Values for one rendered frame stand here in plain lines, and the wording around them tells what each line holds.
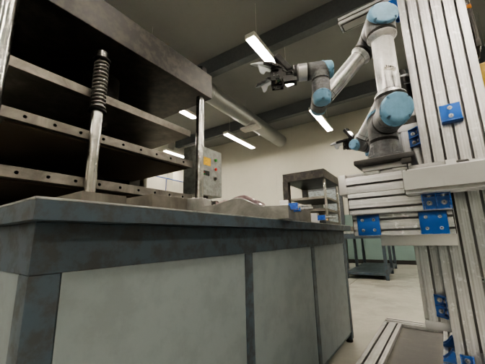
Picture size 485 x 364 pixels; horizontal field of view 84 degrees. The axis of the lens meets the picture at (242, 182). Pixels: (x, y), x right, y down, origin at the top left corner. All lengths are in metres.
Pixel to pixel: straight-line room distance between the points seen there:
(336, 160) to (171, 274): 7.85
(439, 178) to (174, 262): 0.89
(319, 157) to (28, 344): 8.29
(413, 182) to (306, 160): 7.64
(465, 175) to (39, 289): 1.15
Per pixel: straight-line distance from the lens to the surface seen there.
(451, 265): 1.43
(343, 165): 8.32
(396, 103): 1.20
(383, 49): 1.34
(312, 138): 8.81
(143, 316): 0.72
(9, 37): 1.58
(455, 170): 1.12
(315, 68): 1.27
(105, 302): 0.66
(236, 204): 1.16
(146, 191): 1.73
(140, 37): 1.94
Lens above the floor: 0.73
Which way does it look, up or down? 12 degrees up
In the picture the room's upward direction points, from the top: 1 degrees counter-clockwise
